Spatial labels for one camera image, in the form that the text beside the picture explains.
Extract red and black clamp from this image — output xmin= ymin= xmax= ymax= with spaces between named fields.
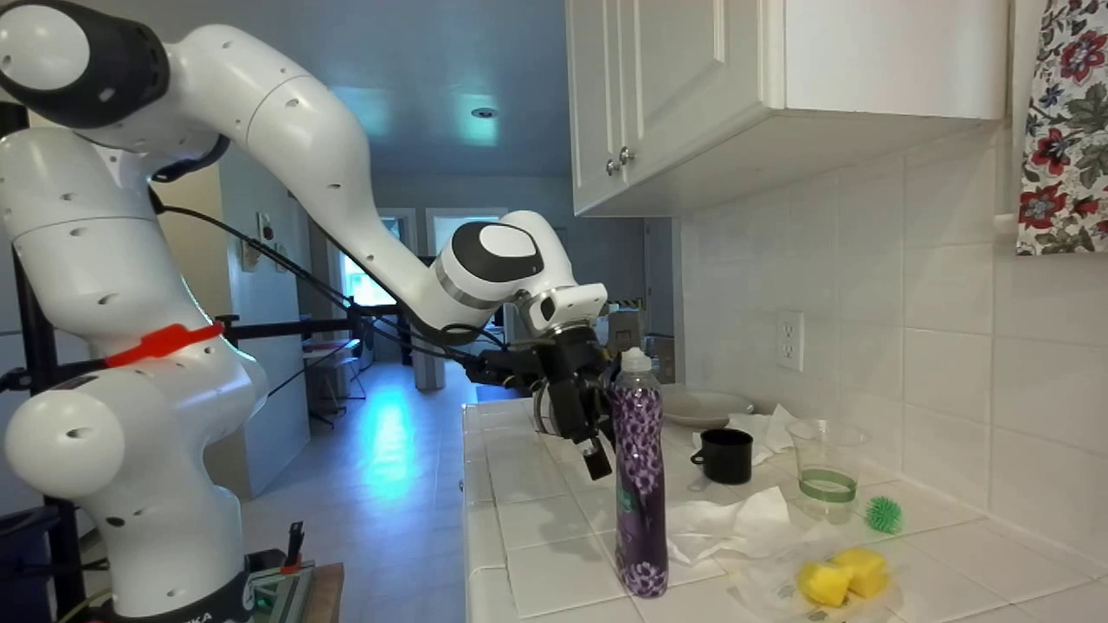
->
xmin=280 ymin=520 xmax=306 ymax=577

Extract clear plastic bag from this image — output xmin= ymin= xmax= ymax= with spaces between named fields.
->
xmin=725 ymin=535 xmax=905 ymax=623

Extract white wall socket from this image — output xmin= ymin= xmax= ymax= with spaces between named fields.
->
xmin=776 ymin=310 xmax=806 ymax=373

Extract grey plate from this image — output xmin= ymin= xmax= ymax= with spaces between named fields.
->
xmin=659 ymin=384 xmax=757 ymax=431

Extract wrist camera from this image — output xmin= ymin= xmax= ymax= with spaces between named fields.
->
xmin=465 ymin=344 xmax=555 ymax=390

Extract small black cup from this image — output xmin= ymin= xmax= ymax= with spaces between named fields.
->
xmin=690 ymin=427 xmax=755 ymax=485

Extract white wall cabinet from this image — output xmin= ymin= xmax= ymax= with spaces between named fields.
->
xmin=564 ymin=0 xmax=1011 ymax=218

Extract green spiky ball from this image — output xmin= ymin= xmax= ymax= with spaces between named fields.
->
xmin=865 ymin=496 xmax=904 ymax=536

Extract window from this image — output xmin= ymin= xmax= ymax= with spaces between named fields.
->
xmin=336 ymin=215 xmax=403 ymax=309

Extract narrow cabinet door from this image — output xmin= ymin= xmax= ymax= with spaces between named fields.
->
xmin=566 ymin=0 xmax=630 ymax=214

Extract yellow sponge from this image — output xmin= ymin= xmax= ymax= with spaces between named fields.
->
xmin=829 ymin=547 xmax=891 ymax=601
xmin=796 ymin=561 xmax=854 ymax=607

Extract floral curtain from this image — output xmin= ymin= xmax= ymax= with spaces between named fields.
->
xmin=1016 ymin=0 xmax=1108 ymax=257

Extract purple dish soap bottle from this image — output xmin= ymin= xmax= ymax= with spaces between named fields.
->
xmin=609 ymin=346 xmax=670 ymax=599

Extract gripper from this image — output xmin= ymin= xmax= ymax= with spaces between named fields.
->
xmin=538 ymin=329 xmax=615 ymax=482

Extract clear plastic cup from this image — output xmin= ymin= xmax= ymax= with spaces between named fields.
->
xmin=785 ymin=419 xmax=867 ymax=525

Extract wide cabinet door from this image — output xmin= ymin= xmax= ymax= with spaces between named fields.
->
xmin=618 ymin=0 xmax=786 ymax=188

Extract folding table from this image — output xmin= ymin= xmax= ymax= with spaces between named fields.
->
xmin=301 ymin=337 xmax=368 ymax=428

